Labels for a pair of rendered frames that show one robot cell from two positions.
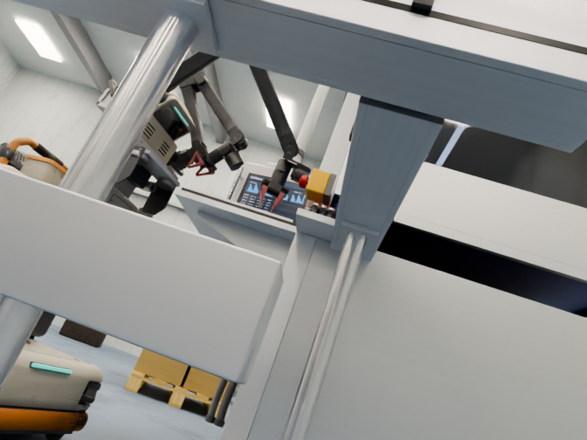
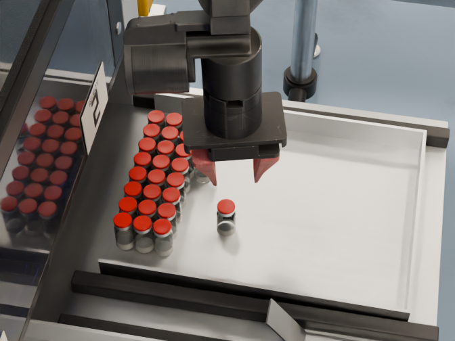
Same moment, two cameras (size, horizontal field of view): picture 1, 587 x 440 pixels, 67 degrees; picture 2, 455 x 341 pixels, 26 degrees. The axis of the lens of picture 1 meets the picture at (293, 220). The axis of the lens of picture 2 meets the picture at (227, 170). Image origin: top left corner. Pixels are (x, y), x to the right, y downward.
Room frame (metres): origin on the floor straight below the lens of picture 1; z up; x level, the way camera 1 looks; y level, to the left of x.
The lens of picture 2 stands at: (2.14, 0.12, 1.82)
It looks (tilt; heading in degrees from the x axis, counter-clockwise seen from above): 51 degrees down; 182
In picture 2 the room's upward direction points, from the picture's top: straight up
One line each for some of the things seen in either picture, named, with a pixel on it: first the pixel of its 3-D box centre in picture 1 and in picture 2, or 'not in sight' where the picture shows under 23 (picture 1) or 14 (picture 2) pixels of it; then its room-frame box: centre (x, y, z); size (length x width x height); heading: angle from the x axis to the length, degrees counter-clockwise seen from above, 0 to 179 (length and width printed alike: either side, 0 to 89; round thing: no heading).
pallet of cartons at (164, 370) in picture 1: (191, 357); not in sight; (4.80, 0.48, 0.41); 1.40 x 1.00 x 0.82; 3
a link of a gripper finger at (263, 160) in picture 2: (267, 197); (242, 151); (1.48, 0.12, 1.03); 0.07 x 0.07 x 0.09; 6
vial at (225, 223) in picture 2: not in sight; (225, 218); (1.48, 0.10, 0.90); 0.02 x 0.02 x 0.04
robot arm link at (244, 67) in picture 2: (284, 168); (225, 61); (1.48, 0.10, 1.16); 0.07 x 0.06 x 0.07; 94
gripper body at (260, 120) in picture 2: (277, 182); (232, 105); (1.48, 0.11, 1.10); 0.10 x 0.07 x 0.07; 96
